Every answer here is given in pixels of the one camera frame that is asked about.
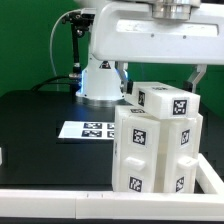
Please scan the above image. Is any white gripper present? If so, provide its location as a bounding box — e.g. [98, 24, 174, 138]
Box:
[91, 2, 224, 94]

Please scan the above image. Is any white cabinet top block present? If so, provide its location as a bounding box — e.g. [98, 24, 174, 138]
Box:
[125, 82, 200, 119]

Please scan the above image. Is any white door panel with knob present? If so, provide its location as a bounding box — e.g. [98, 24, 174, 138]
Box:
[118, 116, 160, 193]

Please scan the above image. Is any white door panel with pegs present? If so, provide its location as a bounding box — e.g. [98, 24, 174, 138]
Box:
[163, 114, 203, 193]

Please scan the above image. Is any white cabinet body box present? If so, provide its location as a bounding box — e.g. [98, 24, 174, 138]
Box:
[111, 105, 204, 194]

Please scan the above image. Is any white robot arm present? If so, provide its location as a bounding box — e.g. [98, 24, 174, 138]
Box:
[74, 0, 224, 101]

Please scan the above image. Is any white marker base sheet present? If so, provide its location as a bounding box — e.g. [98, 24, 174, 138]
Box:
[58, 121, 114, 140]

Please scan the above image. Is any white part at left edge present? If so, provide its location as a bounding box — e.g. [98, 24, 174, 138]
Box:
[0, 147, 2, 166]

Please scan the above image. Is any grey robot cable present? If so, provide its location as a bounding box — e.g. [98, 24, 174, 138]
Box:
[49, 9, 81, 78]

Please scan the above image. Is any white L-shaped fence frame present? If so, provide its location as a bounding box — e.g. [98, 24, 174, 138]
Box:
[0, 155, 224, 221]

